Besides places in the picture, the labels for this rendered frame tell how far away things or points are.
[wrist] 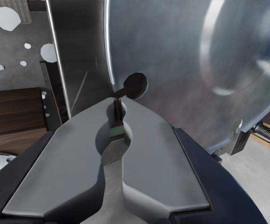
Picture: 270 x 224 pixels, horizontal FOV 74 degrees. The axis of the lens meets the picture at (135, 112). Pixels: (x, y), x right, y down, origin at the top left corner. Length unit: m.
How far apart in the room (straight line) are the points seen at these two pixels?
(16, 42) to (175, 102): 0.81
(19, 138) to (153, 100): 0.56
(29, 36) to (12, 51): 0.09
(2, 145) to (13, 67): 0.38
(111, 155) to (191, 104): 0.23
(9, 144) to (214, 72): 0.62
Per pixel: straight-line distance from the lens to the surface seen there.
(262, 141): 1.46
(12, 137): 0.67
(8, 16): 0.25
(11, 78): 0.95
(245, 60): 0.21
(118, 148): 0.37
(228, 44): 0.18
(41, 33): 0.90
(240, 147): 0.42
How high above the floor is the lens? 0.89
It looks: 49 degrees down
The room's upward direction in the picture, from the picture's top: 136 degrees clockwise
